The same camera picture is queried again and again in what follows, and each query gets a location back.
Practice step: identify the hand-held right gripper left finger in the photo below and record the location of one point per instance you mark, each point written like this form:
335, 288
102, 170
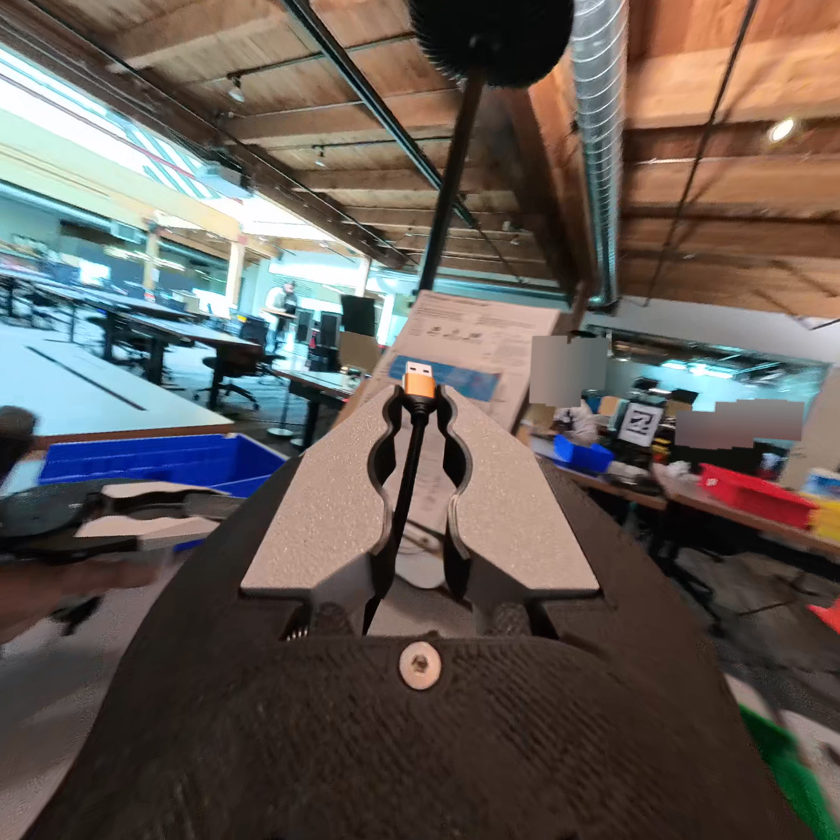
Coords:
328, 512

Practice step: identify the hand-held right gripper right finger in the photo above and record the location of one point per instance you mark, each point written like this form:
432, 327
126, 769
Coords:
518, 518

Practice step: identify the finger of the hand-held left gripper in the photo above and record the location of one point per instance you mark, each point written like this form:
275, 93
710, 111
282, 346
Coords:
157, 489
144, 528

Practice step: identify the green plastic bin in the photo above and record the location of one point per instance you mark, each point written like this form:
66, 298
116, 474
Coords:
787, 774

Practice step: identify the person's left hand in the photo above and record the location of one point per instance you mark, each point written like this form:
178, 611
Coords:
65, 590

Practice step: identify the small blue plastic bin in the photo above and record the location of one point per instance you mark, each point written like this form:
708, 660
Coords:
584, 454

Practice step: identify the wooden document stand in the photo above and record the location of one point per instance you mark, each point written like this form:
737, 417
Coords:
518, 410

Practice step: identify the black office chair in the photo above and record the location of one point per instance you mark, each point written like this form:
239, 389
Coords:
233, 367

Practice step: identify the black and white tag sign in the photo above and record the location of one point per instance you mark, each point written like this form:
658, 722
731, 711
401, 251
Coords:
640, 423

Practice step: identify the long dark desk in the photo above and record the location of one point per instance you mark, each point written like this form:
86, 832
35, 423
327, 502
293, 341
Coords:
184, 331

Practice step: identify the printed instruction sheets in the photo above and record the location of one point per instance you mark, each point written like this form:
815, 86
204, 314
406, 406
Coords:
459, 348

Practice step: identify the black computer monitor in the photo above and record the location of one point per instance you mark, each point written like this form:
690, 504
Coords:
359, 315

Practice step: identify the red plastic bin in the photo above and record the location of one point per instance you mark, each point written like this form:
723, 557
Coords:
754, 495

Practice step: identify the yellow plastic bin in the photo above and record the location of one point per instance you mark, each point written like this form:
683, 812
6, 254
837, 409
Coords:
827, 518

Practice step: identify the round ceiling light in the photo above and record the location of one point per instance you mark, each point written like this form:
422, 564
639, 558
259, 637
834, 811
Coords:
782, 130

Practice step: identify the silver air duct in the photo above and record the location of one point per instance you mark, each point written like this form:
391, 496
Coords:
594, 131

